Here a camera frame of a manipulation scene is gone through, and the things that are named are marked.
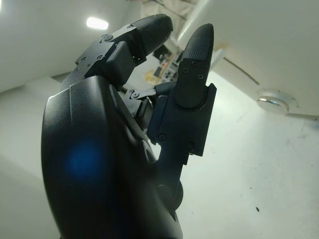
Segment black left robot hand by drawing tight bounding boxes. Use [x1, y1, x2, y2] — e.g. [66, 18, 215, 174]
[41, 13, 217, 239]

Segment ceiling light panel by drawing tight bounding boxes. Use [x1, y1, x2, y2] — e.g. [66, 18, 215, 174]
[86, 16, 109, 29]

